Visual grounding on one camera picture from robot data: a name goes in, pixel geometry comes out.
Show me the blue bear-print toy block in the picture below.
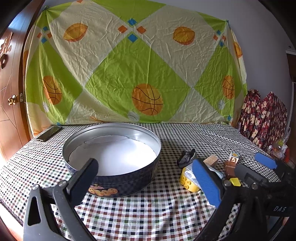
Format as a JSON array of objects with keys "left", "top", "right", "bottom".
[{"left": 185, "top": 165, "right": 224, "bottom": 180}]

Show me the dark grey rough object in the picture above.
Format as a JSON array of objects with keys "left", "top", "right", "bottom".
[{"left": 177, "top": 149, "right": 196, "bottom": 168}]

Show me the brown wooden door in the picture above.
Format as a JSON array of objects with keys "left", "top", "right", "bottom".
[{"left": 0, "top": 0, "right": 44, "bottom": 163}]

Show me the cork-topped white block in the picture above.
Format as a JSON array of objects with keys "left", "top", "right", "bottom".
[{"left": 203, "top": 155, "right": 220, "bottom": 171}]

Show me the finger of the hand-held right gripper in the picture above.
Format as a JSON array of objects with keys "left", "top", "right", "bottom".
[
  {"left": 254, "top": 152, "right": 292, "bottom": 180},
  {"left": 235, "top": 163, "right": 289, "bottom": 200}
]

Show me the black smartphone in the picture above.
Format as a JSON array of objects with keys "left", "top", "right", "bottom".
[{"left": 35, "top": 126, "right": 63, "bottom": 142}]

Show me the green cream ball-print sheet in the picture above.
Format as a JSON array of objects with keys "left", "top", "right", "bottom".
[{"left": 23, "top": 0, "right": 248, "bottom": 137}]

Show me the white sun-print toy block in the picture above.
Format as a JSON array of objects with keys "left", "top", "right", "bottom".
[{"left": 229, "top": 151, "right": 240, "bottom": 164}]

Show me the round blue cookie tin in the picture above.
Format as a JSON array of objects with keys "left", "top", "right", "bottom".
[{"left": 62, "top": 123, "right": 162, "bottom": 198}]

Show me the clear plastic bag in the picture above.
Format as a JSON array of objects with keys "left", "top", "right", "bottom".
[{"left": 268, "top": 128, "right": 291, "bottom": 161}]

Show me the dark wooden cabinet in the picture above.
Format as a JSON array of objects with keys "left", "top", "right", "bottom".
[{"left": 286, "top": 51, "right": 296, "bottom": 82}]

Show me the yellow toy block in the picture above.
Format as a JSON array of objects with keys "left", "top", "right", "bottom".
[{"left": 180, "top": 166, "right": 201, "bottom": 192}]

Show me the wooden door ornament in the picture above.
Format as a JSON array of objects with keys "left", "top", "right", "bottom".
[{"left": 0, "top": 31, "right": 13, "bottom": 69}]

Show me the copper rectangular case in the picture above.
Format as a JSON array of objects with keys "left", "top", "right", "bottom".
[{"left": 223, "top": 161, "right": 239, "bottom": 180}]

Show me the checkered cloth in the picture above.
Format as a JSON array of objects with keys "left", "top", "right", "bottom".
[{"left": 0, "top": 123, "right": 292, "bottom": 241}]

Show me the red plaid bear-print cloth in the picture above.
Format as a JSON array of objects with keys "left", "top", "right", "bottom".
[
  {"left": 251, "top": 92, "right": 289, "bottom": 152},
  {"left": 239, "top": 89, "right": 262, "bottom": 139}
]

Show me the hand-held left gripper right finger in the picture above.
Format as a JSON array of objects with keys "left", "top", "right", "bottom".
[{"left": 192, "top": 159, "right": 270, "bottom": 241}]

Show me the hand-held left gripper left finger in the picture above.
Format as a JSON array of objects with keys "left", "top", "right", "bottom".
[{"left": 23, "top": 159, "right": 99, "bottom": 241}]

